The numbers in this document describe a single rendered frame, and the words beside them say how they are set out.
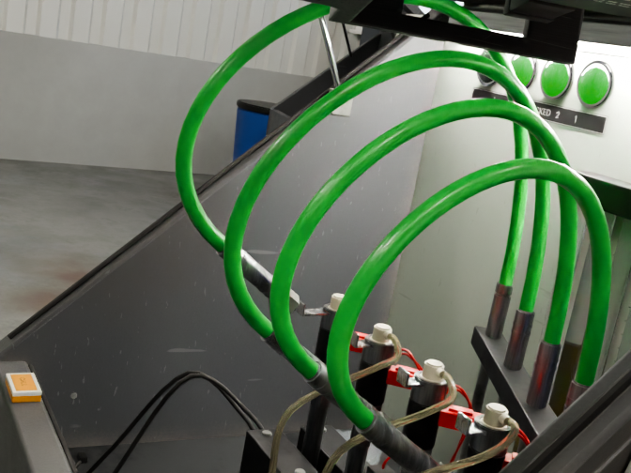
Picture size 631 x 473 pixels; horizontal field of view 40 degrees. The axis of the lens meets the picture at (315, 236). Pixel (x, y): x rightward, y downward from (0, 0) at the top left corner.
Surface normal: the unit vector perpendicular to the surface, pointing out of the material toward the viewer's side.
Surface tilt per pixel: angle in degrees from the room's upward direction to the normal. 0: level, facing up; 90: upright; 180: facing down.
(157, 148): 90
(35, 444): 0
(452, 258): 90
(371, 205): 90
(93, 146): 90
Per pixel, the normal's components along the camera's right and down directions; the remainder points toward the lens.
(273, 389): 0.45, 0.28
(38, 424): 0.18, -0.96
